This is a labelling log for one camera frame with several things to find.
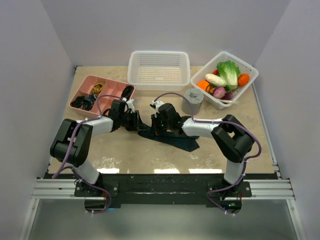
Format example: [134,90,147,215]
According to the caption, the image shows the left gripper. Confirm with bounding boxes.
[119,110,146,132]

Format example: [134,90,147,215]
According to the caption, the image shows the dark green tie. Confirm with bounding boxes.
[138,126,200,152]

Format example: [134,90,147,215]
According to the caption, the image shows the pink divided tray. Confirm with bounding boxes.
[69,75,135,118]

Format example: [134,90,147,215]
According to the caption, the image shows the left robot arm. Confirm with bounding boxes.
[50,99,145,196]

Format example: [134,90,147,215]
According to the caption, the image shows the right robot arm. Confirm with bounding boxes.
[150,101,254,197]

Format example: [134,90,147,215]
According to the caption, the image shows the grey cylinder roll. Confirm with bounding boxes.
[181,88,204,115]

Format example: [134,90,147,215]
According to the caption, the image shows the rolled black tie back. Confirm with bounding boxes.
[121,85,135,100]

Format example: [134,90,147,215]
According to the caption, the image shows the rolled black tie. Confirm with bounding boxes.
[70,96,85,109]
[121,85,135,100]

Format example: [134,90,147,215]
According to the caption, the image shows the orange fruit left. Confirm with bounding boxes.
[197,80,211,92]

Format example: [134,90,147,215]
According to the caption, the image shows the orange fruit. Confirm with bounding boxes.
[197,80,211,92]
[237,73,250,87]

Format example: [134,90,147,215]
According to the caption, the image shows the white empty basket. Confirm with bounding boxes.
[127,50,191,92]

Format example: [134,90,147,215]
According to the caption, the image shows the white vegetable basket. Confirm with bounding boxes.
[190,51,259,110]

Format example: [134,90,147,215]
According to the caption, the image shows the rolled yellow tie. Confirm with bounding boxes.
[92,82,105,95]

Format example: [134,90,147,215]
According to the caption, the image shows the rolled blue tie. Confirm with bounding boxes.
[82,94,96,111]

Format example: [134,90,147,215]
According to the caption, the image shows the purple onion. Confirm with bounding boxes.
[212,86,227,99]

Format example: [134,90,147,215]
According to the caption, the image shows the white radish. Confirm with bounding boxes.
[205,73,227,87]

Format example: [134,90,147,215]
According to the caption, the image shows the purple eggplant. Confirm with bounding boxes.
[222,91,237,101]

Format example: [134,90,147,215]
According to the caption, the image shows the rolled black tie left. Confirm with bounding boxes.
[70,96,85,109]

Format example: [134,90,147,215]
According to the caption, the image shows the green lettuce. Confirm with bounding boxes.
[216,60,241,87]

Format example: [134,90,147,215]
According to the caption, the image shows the orange fruit right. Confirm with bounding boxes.
[237,73,250,87]

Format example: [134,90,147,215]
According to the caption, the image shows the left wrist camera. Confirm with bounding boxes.
[125,98,137,112]

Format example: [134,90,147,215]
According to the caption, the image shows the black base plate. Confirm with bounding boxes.
[74,173,252,210]

